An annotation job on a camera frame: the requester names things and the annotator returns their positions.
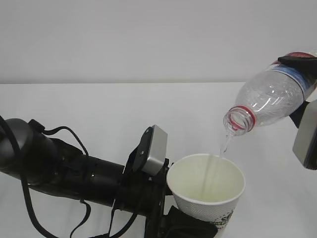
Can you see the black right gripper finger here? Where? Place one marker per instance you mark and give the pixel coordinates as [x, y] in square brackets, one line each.
[306, 66]
[297, 115]

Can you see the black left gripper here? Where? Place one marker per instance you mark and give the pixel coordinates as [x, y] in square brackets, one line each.
[177, 224]

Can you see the clear water bottle red label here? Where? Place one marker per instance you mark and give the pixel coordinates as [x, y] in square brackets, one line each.
[271, 95]

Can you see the white paper cup green logo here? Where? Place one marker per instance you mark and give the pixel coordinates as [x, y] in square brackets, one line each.
[206, 187]

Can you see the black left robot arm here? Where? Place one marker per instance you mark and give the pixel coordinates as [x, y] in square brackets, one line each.
[51, 166]

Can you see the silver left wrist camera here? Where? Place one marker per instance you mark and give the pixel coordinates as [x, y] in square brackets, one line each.
[149, 155]

